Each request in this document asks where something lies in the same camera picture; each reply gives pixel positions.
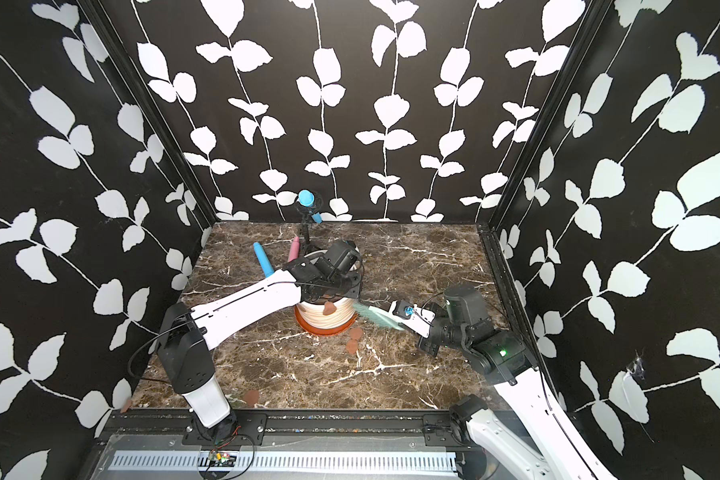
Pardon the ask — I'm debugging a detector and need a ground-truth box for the blue microphone on stand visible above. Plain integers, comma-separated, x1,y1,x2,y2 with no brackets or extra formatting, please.
296,189,323,224

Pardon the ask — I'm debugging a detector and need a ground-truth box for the black tripod microphone stand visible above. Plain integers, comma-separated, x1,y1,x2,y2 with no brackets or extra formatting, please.
297,204,317,255

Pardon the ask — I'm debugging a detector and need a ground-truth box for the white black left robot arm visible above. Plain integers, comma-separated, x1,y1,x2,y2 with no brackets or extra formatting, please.
156,240,362,429

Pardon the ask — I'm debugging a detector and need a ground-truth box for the brown mud piece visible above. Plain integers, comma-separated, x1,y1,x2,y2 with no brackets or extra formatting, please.
346,339,359,356
242,390,260,408
349,327,364,341

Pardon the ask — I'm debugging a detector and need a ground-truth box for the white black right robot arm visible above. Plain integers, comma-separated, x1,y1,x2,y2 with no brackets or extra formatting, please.
401,284,614,479

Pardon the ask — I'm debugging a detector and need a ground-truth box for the pink toy microphone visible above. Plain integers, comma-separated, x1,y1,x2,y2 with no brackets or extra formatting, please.
287,236,301,262

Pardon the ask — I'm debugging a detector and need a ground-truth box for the small circuit board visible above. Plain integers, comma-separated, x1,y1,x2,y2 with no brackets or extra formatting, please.
204,452,237,471

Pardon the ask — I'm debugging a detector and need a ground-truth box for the white perforated strip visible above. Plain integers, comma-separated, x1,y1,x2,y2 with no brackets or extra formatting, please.
104,450,457,476

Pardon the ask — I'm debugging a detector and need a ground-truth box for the cream ceramic pot with soil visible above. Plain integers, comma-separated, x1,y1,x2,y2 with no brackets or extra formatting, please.
293,248,361,337

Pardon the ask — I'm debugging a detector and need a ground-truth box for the blue toy microphone lying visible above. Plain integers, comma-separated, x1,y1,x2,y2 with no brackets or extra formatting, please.
253,242,274,277

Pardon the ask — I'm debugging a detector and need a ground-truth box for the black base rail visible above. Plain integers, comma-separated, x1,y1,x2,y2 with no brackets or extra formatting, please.
102,408,477,451

